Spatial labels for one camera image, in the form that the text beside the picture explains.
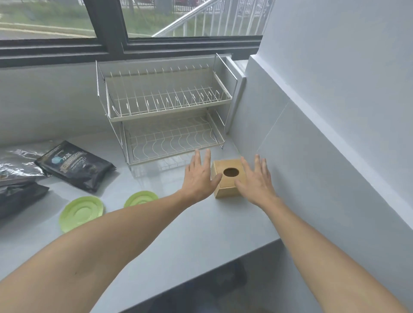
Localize black printed pouch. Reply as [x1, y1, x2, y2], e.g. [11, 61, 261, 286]
[34, 140, 117, 194]

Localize person's left hand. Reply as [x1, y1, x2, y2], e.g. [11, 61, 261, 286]
[181, 149, 223, 203]

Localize wooden box with round hole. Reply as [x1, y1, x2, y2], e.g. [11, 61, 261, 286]
[211, 158, 246, 199]

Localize large green plastic plate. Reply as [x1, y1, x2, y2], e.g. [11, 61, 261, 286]
[59, 196, 106, 233]

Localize person's right forearm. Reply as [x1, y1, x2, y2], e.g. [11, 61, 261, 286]
[258, 196, 411, 313]

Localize shiny silver black pouch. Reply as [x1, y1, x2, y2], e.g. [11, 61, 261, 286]
[0, 148, 49, 186]

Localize plain black pouch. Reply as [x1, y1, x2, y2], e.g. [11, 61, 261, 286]
[0, 181, 50, 220]

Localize black window frame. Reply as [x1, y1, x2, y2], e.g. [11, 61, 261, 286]
[0, 0, 264, 68]

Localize small green plastic plate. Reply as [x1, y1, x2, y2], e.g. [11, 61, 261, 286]
[124, 190, 159, 209]

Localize person's left forearm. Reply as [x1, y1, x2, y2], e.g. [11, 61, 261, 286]
[0, 190, 194, 313]

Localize white metal railing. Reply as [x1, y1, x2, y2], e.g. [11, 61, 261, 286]
[151, 0, 275, 38]

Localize two-tier metal dish rack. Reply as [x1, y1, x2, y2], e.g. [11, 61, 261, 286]
[96, 52, 239, 171]

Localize person's right hand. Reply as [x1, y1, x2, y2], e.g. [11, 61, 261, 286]
[234, 154, 279, 207]

